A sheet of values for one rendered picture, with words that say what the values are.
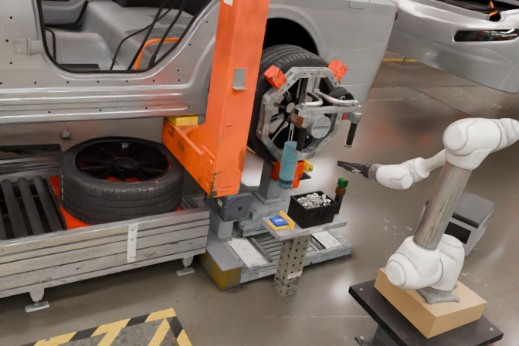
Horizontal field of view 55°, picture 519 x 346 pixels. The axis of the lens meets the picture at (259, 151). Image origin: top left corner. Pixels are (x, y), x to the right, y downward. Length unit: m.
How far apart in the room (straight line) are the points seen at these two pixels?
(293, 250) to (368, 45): 1.51
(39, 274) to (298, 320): 1.26
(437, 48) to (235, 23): 3.16
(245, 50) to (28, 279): 1.40
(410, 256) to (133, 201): 1.32
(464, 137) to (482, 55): 3.07
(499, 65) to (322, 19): 2.26
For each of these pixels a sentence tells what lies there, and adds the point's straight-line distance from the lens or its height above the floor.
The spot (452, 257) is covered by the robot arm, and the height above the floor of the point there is 0.64.
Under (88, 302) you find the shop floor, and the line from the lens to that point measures 2.66.
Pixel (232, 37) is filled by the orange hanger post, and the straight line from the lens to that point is 2.20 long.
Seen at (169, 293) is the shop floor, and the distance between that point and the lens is 2.70.
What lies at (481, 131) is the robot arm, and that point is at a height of 1.24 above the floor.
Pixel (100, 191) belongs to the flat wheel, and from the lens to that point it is 2.55.
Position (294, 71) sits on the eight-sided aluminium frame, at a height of 1.11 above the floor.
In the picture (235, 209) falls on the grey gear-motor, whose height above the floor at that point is 0.32.
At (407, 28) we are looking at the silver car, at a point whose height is 1.07.
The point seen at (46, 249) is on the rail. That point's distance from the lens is 2.44.
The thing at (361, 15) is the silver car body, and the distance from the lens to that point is 3.31.
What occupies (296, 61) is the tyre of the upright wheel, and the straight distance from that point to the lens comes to 2.72.
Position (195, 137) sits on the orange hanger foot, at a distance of 2.63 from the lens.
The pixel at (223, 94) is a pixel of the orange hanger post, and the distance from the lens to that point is 2.27.
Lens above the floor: 1.78
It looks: 24 degrees down
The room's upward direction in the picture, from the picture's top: 10 degrees clockwise
